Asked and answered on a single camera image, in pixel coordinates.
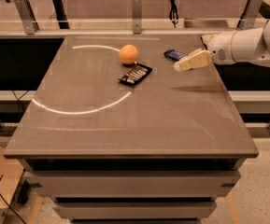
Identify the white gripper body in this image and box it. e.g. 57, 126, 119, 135
207, 32, 234, 65

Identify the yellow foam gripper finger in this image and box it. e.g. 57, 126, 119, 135
174, 49, 212, 72
202, 35, 216, 45

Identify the blue rxbar wrapper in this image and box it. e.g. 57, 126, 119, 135
163, 49, 185, 62

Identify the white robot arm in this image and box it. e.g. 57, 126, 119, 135
174, 20, 270, 72

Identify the black snack bar wrapper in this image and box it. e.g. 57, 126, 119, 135
119, 63, 152, 87

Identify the orange fruit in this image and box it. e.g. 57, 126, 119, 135
119, 45, 138, 64

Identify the grey drawer cabinet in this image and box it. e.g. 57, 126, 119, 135
25, 170, 240, 224

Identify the black hanging cable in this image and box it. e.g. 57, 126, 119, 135
167, 0, 179, 29

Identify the right metal rail bracket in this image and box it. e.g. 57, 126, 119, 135
240, 0, 263, 30

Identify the metal rail bracket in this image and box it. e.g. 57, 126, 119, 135
240, 0, 263, 30
132, 0, 142, 34
13, 0, 39, 35

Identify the middle metal rail bracket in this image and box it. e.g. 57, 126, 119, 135
132, 0, 142, 34

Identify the left metal rail bracket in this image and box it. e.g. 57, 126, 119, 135
13, 0, 39, 35

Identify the black floor cable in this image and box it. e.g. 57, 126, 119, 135
0, 170, 28, 224

